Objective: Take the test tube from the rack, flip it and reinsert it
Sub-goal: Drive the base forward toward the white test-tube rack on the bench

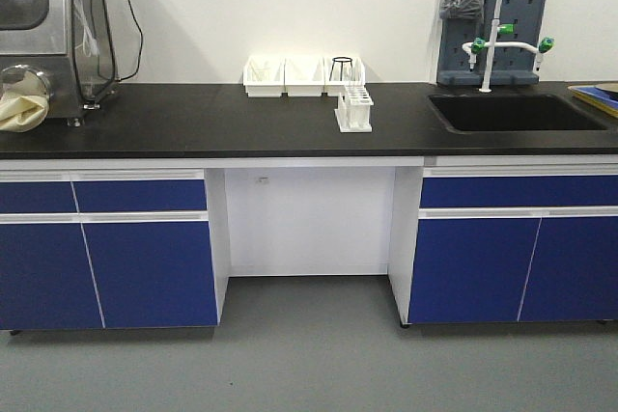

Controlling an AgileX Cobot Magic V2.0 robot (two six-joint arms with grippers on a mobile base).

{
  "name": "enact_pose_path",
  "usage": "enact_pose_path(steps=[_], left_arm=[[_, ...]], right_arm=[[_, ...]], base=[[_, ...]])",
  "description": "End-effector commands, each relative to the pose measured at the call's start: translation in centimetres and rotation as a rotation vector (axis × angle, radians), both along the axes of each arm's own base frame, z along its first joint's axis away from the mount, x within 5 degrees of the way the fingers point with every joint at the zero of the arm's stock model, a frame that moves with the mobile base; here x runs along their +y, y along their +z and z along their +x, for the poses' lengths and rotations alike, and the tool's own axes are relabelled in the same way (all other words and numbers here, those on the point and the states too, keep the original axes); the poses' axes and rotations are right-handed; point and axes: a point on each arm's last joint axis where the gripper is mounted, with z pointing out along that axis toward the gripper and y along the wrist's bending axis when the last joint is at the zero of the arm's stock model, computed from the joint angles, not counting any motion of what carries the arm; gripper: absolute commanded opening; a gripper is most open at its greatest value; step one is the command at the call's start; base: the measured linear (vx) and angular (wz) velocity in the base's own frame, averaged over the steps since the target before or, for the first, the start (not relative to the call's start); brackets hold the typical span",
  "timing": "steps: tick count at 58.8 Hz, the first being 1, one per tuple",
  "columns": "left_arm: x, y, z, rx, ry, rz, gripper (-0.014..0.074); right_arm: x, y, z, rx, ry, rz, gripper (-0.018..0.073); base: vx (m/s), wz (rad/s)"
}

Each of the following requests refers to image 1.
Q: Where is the white test tube rack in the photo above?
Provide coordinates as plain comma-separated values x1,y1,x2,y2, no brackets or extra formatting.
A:
334,85,374,133

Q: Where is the grey pegboard drying rack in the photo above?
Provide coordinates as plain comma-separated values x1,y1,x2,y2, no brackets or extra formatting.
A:
436,0,554,88

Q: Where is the white middle storage bin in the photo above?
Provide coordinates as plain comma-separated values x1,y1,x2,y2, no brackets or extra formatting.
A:
284,55,325,96

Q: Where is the white storage bin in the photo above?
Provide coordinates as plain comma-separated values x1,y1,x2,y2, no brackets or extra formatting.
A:
323,56,366,96
242,55,285,97
284,55,325,96

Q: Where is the white right storage bin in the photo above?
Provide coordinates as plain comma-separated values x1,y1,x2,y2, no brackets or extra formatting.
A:
323,56,366,96

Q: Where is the white left storage bin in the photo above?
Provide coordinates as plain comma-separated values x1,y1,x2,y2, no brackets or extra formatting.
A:
242,55,285,97

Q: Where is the black metal tripod stand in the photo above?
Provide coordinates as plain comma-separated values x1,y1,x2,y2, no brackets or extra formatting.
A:
329,56,353,82

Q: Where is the black lab sink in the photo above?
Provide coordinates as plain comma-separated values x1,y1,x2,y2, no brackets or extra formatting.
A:
430,95,607,132

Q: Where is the blue right cabinet unit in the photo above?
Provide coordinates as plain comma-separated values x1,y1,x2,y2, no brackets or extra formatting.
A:
402,169,617,325

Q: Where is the blue cabinet unit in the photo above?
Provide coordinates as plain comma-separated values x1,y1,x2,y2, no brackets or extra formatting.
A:
402,169,617,325
1,169,229,331

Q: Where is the blue left cabinet unit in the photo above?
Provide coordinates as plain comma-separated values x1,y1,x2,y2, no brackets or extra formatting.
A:
1,169,229,331

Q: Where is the white gooseneck lab faucet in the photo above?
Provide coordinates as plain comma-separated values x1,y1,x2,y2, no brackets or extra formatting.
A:
462,0,554,94

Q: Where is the stainless steel glove box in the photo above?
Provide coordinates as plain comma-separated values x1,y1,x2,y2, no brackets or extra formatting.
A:
1,0,118,127

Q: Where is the cream rubber glove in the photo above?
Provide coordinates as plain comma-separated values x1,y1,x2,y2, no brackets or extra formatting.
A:
1,71,49,132

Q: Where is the yellow blue tray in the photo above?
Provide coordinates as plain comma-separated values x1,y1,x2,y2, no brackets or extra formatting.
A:
568,82,617,118

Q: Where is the black power cable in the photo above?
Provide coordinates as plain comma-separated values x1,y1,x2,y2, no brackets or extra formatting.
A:
89,0,145,83

